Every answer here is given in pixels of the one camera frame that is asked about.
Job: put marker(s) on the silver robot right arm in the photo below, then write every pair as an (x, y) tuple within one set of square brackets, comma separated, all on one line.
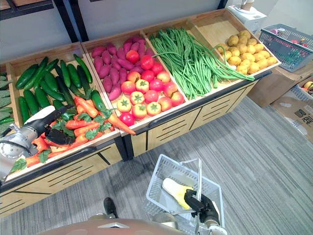
[(215, 227)]

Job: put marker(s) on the plain cardboard box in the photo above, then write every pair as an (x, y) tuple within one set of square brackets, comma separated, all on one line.
[(269, 85)]

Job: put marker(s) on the purple toy sweet potato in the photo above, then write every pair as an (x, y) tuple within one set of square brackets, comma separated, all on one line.
[(98, 64), (114, 76), (141, 50), (116, 63), (97, 52), (115, 91), (111, 49), (106, 57), (137, 69), (104, 71), (121, 53), (127, 45), (135, 46), (149, 52), (126, 64), (138, 39), (123, 76), (107, 84)]

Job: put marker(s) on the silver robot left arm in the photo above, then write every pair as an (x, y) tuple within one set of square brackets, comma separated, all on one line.
[(14, 144)]

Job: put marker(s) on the green long beans pile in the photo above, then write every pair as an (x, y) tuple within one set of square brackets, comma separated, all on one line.
[(190, 63)]

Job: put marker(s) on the green toy cucumber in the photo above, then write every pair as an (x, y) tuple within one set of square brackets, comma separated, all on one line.
[(36, 72), (42, 98), (58, 104), (64, 90), (65, 73), (83, 68), (83, 80), (51, 82), (31, 101), (51, 64), (74, 76), (24, 109), (51, 91), (27, 76), (98, 100)]

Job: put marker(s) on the yellow red tomato green calyx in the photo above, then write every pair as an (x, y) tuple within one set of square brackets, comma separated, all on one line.
[(142, 86), (139, 111), (153, 109), (124, 104), (137, 98)]

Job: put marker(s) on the green leafy toy vegetable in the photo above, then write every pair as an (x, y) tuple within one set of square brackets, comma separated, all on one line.
[(3, 83), (4, 101)]

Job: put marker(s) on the grey plastic shopping basket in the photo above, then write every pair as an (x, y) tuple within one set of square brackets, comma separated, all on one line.
[(156, 186), (302, 94), (278, 49)]

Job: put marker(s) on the printed cardboard box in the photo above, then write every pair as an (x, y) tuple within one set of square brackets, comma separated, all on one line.
[(293, 115)]

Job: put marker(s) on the red toy tomato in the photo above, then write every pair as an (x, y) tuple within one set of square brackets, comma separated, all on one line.
[(156, 85), (165, 104), (128, 87), (177, 99), (147, 62), (132, 56), (151, 96), (148, 76), (163, 77), (157, 68), (170, 88), (126, 119), (133, 76)]

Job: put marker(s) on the red toy item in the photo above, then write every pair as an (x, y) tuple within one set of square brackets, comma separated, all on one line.
[(303, 44)]

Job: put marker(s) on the orange toy carrot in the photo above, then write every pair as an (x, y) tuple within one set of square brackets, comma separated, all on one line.
[(85, 130), (119, 124), (85, 106), (56, 154), (98, 134), (79, 140), (52, 145), (39, 144), (33, 160), (80, 109), (78, 124)]

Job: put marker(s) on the yellow toy potato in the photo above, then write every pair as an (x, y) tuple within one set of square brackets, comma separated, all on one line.
[(235, 52), (242, 40), (244, 34), (234, 61), (272, 61), (251, 49), (252, 41), (253, 68), (233, 40), (259, 47), (258, 57), (247, 57), (262, 63), (222, 47), (228, 55), (242, 69), (245, 63), (242, 48), (264, 54)]

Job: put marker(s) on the white yellow toy vegetable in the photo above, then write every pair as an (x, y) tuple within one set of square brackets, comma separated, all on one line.
[(173, 188)]

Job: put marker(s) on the grey robot torso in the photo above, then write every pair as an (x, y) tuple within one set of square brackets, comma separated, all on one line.
[(110, 227)]

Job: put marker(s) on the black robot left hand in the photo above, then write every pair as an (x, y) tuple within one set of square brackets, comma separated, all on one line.
[(41, 115)]

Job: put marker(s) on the bright green toy pod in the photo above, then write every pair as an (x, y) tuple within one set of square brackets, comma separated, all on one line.
[(6, 120)]

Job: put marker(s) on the dark robot foot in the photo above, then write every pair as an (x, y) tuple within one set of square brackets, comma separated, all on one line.
[(110, 208)]

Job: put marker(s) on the yellow toy fruit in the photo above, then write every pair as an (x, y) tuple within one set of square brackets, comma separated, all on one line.
[(308, 85)]

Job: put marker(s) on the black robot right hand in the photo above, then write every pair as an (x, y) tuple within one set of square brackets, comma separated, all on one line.
[(203, 206)]

